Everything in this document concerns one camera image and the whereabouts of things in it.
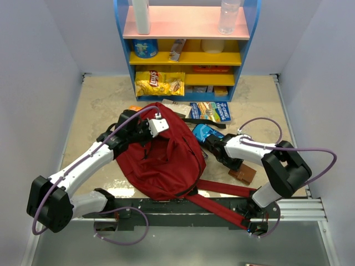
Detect brown leather wallet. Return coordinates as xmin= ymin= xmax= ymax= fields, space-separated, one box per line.
xmin=229 ymin=164 xmax=256 ymax=185

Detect blue shelf unit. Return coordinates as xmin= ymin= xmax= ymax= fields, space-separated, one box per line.
xmin=113 ymin=1 xmax=261 ymax=101

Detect yellow Lays chips bag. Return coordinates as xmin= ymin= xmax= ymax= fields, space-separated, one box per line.
xmin=134 ymin=70 xmax=185 ymax=96

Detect blue Treehouse book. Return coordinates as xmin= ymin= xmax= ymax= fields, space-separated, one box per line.
xmin=190 ymin=101 xmax=231 ymax=123

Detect yellow small box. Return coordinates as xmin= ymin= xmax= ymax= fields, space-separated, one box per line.
xmin=214 ymin=86 xmax=229 ymax=97

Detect white coffee cover book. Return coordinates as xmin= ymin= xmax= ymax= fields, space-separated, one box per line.
xmin=161 ymin=99 xmax=191 ymax=119

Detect red flat snack box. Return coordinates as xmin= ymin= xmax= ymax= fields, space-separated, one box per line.
xmin=192 ymin=65 xmax=230 ymax=74

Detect white tall bottle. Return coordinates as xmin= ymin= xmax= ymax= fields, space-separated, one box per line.
xmin=132 ymin=0 xmax=151 ymax=35

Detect white small carton boxes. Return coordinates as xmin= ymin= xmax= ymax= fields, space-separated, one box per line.
xmin=185 ymin=85 xmax=214 ymax=93

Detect blue snack canister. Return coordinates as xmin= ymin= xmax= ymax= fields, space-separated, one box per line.
xmin=132 ymin=39 xmax=159 ymax=59

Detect clear plastic water bottle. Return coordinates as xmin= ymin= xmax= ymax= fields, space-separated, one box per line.
xmin=217 ymin=0 xmax=241 ymax=35

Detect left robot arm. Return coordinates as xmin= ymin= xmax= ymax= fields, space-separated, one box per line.
xmin=27 ymin=110 xmax=163 ymax=235

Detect cream white jar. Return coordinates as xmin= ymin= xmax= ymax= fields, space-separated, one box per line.
xmin=201 ymin=39 xmax=225 ymax=54

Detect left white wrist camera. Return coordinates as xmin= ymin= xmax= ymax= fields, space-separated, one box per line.
xmin=148 ymin=113 xmax=169 ymax=138

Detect orange Treehouse book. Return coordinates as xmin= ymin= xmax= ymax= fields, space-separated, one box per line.
xmin=129 ymin=105 xmax=142 ymax=111

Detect red backpack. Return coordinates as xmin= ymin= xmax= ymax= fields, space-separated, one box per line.
xmin=116 ymin=103 xmax=251 ymax=230

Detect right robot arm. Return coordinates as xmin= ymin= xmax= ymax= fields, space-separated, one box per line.
xmin=201 ymin=134 xmax=312 ymax=218

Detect brown wrapped snack bar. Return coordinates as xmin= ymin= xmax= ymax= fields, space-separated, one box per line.
xmin=169 ymin=39 xmax=186 ymax=62

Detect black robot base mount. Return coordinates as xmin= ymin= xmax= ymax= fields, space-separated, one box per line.
xmin=83 ymin=197 xmax=280 ymax=231

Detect purple book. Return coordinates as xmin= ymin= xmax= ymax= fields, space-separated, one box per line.
xmin=201 ymin=150 xmax=208 ymax=160

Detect blue pencil case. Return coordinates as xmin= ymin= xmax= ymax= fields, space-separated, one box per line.
xmin=192 ymin=124 xmax=225 ymax=144

